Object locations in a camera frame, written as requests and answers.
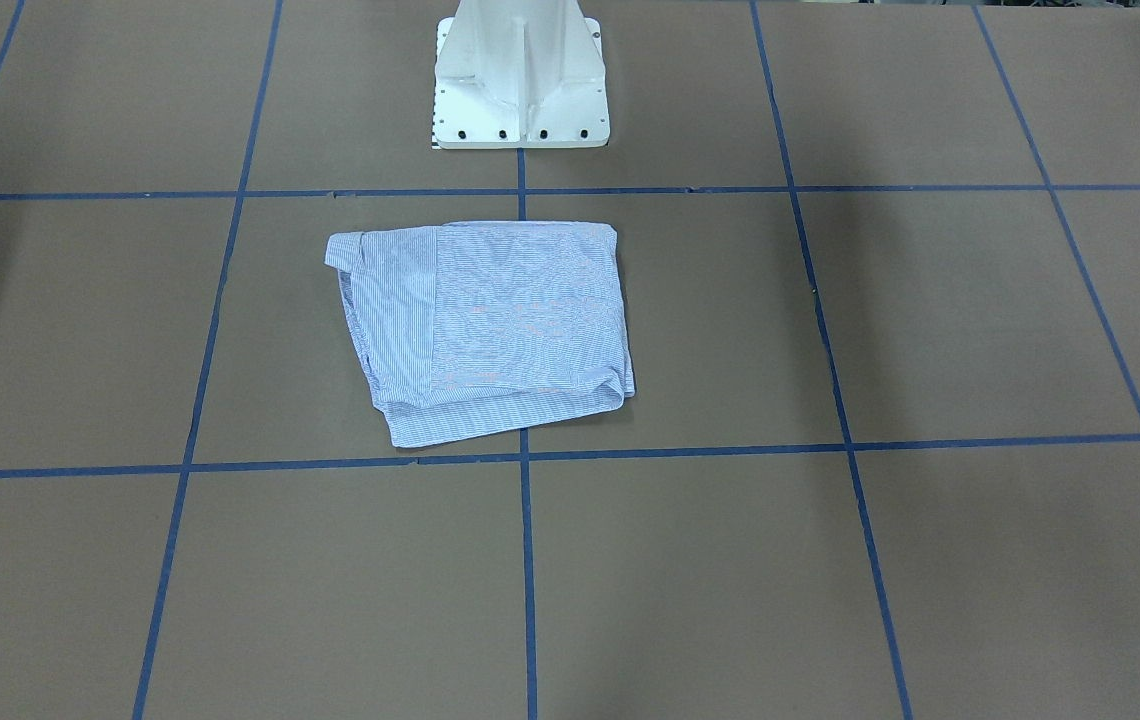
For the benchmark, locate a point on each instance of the light blue striped shirt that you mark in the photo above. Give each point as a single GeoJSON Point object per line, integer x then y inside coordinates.
{"type": "Point", "coordinates": [468, 329]}

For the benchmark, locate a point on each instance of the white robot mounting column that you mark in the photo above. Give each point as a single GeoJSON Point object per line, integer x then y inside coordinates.
{"type": "Point", "coordinates": [520, 75]}

